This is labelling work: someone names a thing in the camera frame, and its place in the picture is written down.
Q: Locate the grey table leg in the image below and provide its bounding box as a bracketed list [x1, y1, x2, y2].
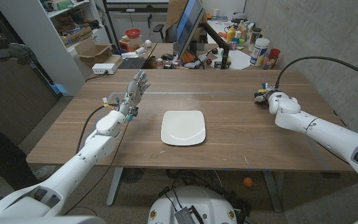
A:
[106, 167, 124, 207]
[262, 170, 283, 213]

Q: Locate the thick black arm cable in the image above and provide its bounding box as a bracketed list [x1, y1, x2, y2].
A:
[274, 56, 358, 91]
[75, 103, 119, 155]

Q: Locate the thin black cable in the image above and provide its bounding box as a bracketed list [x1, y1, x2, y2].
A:
[61, 119, 131, 216]

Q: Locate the white shelf unit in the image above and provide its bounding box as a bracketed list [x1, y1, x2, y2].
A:
[0, 0, 111, 96]

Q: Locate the white square paper plate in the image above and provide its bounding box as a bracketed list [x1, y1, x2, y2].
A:
[160, 110, 207, 147]

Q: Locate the brown jacket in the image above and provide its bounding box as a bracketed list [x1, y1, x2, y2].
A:
[165, 0, 209, 43]

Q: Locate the yellow mustard bottle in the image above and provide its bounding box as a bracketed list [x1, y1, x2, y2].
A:
[226, 26, 237, 44]

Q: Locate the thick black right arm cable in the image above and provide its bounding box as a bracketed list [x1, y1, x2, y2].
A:
[274, 56, 358, 91]

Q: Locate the open plain cardboard box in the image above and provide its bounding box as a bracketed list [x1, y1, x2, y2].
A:
[73, 36, 123, 68]

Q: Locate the printed cardboard box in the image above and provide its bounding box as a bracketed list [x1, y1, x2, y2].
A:
[61, 26, 93, 47]

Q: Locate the black office chair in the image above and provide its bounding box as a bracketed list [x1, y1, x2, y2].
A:
[152, 14, 166, 41]

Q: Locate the black computer monitor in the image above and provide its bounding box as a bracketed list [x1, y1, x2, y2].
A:
[175, 0, 205, 62]

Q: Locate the black keyboard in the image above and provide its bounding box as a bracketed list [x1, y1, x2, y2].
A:
[117, 57, 147, 70]

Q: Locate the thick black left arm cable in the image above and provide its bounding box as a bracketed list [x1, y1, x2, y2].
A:
[75, 103, 119, 155]

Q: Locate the red bowl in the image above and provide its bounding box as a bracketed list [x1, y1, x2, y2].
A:
[124, 28, 142, 39]

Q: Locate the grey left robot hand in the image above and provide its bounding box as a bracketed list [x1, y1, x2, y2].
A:
[116, 70, 151, 118]

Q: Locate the white wipes canister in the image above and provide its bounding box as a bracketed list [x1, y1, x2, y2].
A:
[249, 37, 270, 67]

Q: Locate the person in dark clothes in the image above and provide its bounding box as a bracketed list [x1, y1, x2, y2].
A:
[0, 108, 57, 192]

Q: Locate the white power box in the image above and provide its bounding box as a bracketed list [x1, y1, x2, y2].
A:
[91, 63, 118, 75]

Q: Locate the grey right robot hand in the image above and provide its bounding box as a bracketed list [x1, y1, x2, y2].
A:
[253, 86, 276, 105]

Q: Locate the black labelled box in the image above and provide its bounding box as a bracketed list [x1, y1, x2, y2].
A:
[213, 61, 231, 70]

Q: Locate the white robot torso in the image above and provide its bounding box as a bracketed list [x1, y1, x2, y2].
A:
[147, 185, 238, 224]

